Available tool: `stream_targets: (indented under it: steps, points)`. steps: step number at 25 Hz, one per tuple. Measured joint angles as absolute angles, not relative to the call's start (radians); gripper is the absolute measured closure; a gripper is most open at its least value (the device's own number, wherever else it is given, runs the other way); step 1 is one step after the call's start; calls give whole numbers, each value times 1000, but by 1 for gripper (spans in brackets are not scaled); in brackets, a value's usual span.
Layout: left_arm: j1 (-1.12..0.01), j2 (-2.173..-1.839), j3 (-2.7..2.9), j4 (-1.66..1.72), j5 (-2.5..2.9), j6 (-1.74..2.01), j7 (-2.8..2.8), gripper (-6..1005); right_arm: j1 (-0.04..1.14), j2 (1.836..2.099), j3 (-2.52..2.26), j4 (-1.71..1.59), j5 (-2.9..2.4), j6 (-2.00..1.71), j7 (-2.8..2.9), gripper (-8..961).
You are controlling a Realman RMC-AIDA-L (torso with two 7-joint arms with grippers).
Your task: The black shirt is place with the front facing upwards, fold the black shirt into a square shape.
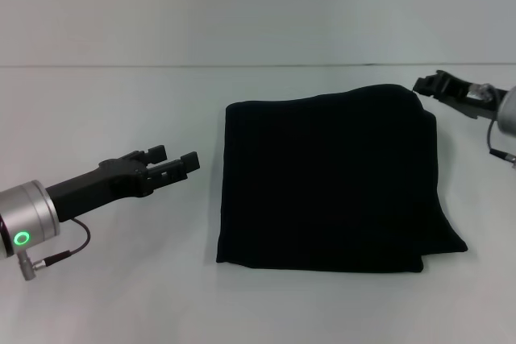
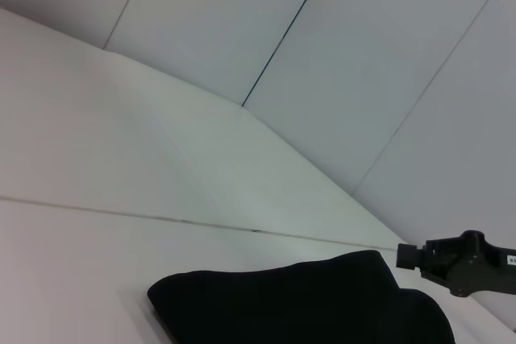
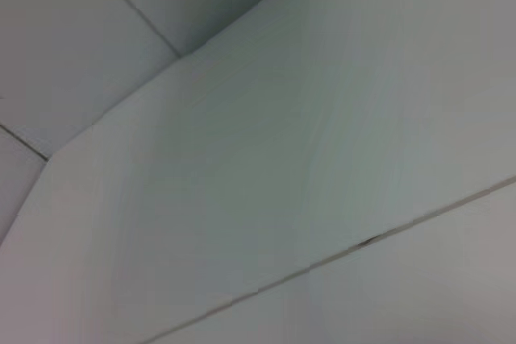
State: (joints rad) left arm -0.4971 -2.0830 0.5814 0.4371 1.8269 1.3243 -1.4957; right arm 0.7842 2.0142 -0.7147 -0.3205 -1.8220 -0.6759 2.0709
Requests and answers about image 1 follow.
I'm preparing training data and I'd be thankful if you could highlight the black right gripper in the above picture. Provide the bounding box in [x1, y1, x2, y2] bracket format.
[412, 69, 510, 122]

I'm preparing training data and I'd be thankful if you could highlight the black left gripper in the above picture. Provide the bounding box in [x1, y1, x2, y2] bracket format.
[45, 144, 202, 224]

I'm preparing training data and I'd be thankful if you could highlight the black shirt with FREE print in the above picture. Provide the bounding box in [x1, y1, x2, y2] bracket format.
[215, 83, 469, 275]

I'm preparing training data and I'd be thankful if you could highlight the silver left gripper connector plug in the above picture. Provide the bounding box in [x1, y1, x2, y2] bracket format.
[16, 250, 41, 282]

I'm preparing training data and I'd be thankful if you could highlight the thin right arm cable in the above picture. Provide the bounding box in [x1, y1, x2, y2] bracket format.
[486, 116, 516, 162]

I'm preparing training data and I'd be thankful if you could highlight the thin arm cable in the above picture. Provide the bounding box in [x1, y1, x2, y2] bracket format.
[38, 218, 91, 267]
[486, 116, 516, 162]

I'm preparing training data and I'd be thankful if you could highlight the thin left arm cable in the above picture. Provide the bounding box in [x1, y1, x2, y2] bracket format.
[38, 218, 91, 267]

